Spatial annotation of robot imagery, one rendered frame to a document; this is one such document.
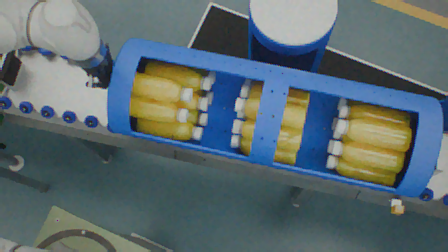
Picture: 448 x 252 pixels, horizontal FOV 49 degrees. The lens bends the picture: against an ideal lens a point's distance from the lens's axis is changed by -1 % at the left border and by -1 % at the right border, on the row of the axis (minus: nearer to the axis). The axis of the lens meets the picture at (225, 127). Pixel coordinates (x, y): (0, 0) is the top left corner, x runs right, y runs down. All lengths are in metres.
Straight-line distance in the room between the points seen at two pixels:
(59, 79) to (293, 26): 0.79
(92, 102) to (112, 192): 0.96
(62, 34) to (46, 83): 0.70
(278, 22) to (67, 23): 0.75
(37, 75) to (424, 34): 1.99
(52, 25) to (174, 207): 1.58
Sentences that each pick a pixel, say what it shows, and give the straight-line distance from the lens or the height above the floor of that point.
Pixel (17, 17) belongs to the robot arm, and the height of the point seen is 1.54.
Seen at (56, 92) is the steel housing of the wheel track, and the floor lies 0.93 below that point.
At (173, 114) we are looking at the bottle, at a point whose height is 1.12.
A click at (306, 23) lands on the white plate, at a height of 1.04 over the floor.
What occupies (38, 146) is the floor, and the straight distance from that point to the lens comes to 2.74.
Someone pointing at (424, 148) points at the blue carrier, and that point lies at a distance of 1.34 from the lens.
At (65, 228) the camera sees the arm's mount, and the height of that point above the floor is 1.06.
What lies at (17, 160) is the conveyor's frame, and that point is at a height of 0.05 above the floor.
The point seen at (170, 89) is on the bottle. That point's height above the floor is 1.18.
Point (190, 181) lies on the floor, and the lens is 2.50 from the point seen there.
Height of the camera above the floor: 2.45
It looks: 75 degrees down
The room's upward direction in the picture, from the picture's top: 8 degrees counter-clockwise
